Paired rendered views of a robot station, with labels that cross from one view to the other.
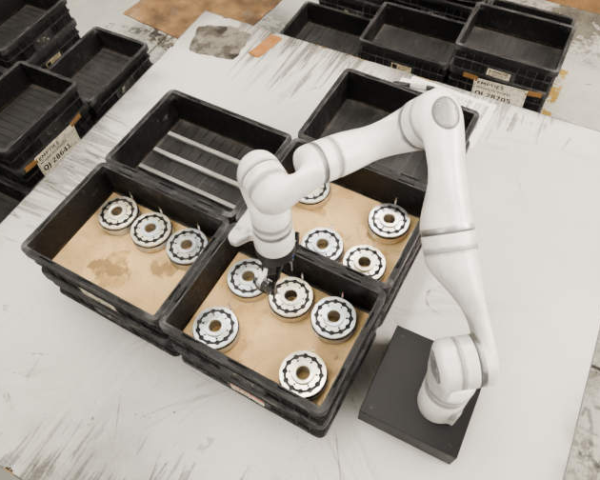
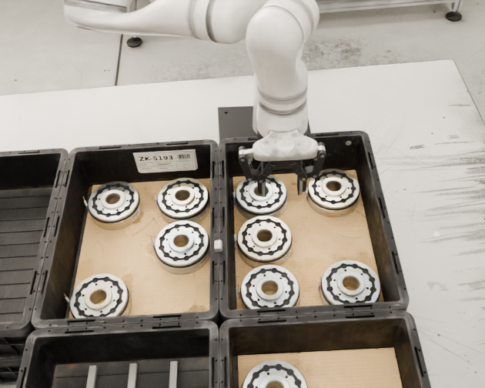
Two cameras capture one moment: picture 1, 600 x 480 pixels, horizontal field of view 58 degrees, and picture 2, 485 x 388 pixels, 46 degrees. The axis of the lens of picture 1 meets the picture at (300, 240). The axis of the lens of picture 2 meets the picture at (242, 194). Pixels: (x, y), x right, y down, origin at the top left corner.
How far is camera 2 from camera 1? 1.07 m
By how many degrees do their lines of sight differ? 62
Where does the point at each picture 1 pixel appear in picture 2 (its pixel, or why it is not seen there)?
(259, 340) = (326, 250)
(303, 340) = (297, 215)
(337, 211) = (118, 264)
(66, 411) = not seen: outside the picture
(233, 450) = (420, 261)
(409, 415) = not seen: hidden behind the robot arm
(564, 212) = (10, 132)
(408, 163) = (8, 230)
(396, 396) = not seen: hidden behind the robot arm
